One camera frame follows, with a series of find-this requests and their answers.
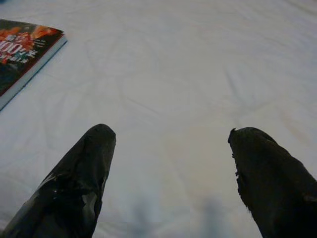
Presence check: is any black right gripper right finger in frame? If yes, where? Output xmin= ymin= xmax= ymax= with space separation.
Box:
xmin=227 ymin=126 xmax=317 ymax=238

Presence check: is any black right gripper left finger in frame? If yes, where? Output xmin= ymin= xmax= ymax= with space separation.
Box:
xmin=0 ymin=123 xmax=117 ymax=238

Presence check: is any dark red cover book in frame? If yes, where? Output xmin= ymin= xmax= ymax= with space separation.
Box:
xmin=0 ymin=18 xmax=68 ymax=111

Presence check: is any white sheet mattress bed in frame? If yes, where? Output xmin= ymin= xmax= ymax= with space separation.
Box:
xmin=0 ymin=0 xmax=317 ymax=238

